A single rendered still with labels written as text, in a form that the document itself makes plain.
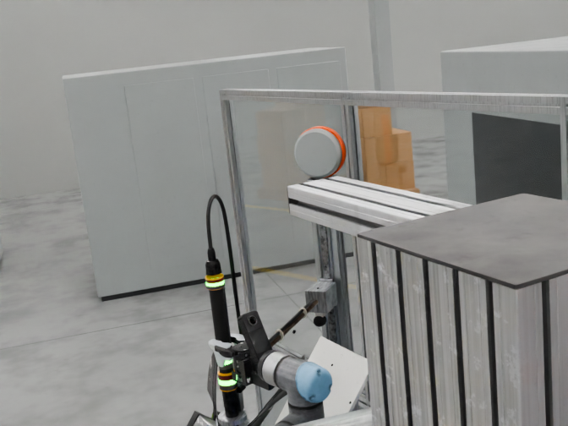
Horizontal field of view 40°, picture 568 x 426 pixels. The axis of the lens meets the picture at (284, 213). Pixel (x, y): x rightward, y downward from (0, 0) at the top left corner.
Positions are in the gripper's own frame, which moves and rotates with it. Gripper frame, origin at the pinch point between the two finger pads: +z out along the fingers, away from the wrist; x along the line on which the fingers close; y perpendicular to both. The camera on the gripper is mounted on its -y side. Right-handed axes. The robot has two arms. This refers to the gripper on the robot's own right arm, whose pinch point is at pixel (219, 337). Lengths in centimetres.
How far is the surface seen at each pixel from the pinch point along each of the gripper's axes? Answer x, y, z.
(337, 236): 65, -6, 24
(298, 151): 59, -33, 32
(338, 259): 64, 2, 24
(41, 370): 104, 157, 394
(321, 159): 63, -30, 26
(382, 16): 798, -75, 659
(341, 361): 42.4, 22.5, 3.7
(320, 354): 43, 23, 13
